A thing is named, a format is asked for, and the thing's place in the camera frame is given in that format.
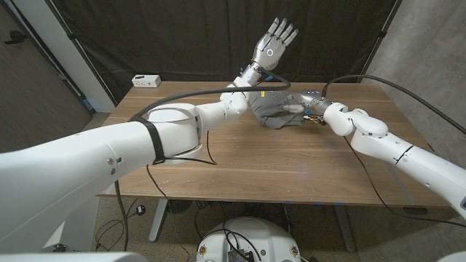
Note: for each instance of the grey electronics box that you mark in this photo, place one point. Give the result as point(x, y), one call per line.
point(238, 255)

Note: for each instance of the black round floor plug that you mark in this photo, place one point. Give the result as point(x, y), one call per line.
point(140, 210)

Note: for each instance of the gray shorts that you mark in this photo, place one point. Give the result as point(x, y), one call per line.
point(271, 113)

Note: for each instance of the grey table leg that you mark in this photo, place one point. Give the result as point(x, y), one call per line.
point(344, 225)

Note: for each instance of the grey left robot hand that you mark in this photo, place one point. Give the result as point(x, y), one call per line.
point(271, 51)

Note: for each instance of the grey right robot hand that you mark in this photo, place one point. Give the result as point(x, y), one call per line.
point(309, 102)

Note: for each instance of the white robot chest edge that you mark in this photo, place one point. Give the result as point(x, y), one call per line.
point(73, 257)

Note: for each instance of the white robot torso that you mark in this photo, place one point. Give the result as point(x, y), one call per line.
point(262, 236)

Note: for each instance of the black backdrop curtain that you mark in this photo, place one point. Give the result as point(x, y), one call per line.
point(182, 36)

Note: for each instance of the white power strip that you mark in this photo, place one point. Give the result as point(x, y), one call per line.
point(145, 81)

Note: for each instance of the brown wooden door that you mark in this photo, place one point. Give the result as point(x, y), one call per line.
point(36, 91)

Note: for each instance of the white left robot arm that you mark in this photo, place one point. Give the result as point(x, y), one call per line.
point(91, 160)

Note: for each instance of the white table leg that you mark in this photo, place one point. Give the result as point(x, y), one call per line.
point(158, 222)

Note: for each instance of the black round floor fan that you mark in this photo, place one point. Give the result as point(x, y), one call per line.
point(178, 206)

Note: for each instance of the black backdrop stand pole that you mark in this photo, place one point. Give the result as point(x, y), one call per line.
point(380, 34)
point(78, 45)

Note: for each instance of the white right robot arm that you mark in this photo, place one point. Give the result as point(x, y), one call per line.
point(400, 153)

